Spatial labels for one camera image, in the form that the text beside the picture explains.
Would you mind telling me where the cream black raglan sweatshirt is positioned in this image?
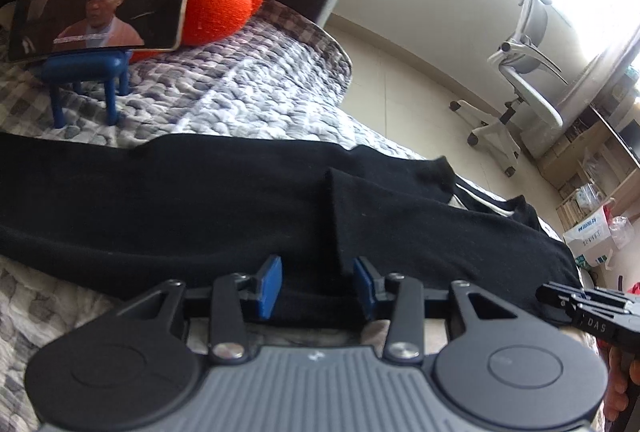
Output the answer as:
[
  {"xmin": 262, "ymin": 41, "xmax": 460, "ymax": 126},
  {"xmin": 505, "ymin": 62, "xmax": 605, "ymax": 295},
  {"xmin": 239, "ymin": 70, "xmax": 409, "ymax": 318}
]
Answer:
[{"xmin": 1, "ymin": 134, "xmax": 580, "ymax": 329}]

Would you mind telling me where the person's right hand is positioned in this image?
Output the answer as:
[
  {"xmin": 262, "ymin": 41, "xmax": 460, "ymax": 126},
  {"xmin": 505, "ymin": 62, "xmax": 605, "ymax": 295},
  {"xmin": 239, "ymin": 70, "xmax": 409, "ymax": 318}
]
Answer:
[{"xmin": 603, "ymin": 346, "xmax": 640, "ymax": 421}]

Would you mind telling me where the wooden desk shelf unit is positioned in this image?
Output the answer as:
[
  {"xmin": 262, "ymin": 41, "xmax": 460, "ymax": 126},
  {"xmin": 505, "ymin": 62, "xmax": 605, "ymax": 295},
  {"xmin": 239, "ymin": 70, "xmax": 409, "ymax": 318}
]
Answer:
[{"xmin": 537, "ymin": 75, "xmax": 640, "ymax": 233}]

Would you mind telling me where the grey checked quilted bedcover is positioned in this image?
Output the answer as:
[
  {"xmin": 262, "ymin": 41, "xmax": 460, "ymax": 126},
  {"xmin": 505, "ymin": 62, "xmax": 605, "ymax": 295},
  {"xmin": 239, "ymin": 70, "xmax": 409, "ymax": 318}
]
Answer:
[{"xmin": 1, "ymin": 0, "xmax": 409, "ymax": 431}]

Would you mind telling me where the right grey curtain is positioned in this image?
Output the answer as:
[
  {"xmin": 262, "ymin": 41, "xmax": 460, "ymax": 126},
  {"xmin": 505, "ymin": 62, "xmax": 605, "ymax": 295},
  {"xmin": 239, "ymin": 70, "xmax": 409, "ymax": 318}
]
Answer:
[{"xmin": 521, "ymin": 28, "xmax": 639, "ymax": 160}]

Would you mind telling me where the white grey office chair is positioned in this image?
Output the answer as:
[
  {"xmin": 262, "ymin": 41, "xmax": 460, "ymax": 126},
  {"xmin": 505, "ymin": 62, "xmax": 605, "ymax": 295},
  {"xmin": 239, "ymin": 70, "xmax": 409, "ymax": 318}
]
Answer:
[{"xmin": 449, "ymin": 0, "xmax": 567, "ymax": 177}]

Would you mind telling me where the blue stool phone stand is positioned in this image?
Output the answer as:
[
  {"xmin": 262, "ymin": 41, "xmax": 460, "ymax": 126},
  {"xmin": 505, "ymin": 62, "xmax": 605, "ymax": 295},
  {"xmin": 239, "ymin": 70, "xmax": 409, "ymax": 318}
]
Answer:
[{"xmin": 40, "ymin": 49, "xmax": 132, "ymax": 129}]

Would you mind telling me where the smartphone playing video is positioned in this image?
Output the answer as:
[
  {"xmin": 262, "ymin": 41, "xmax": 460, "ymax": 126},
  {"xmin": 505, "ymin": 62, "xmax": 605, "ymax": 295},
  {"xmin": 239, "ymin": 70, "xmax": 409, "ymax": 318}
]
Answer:
[{"xmin": 6, "ymin": 0, "xmax": 187, "ymax": 62}]

